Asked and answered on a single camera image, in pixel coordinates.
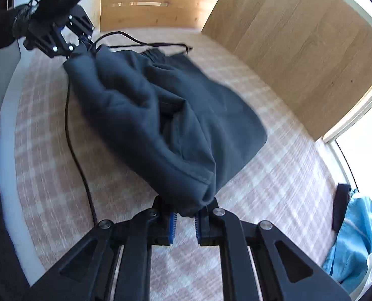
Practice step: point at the person's left forearm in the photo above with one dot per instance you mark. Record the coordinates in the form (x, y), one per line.
(1, 22)

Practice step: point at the dark grey pants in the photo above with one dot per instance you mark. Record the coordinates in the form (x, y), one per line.
(157, 116)

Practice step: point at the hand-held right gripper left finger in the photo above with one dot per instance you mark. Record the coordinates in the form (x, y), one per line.
(170, 229)

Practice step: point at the blue jacket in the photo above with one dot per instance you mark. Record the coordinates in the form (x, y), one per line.
(352, 244)

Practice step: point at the white window frame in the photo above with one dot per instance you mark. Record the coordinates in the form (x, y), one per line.
(355, 116)

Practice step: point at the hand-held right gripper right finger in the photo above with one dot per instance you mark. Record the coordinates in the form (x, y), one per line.
(201, 229)

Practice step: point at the large oak wooden board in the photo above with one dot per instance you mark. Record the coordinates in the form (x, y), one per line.
(299, 37)

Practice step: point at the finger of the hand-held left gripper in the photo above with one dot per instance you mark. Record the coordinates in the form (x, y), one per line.
(82, 22)
(57, 48)

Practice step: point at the pink plaid table cloth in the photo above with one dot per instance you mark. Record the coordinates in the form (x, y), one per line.
(283, 178)

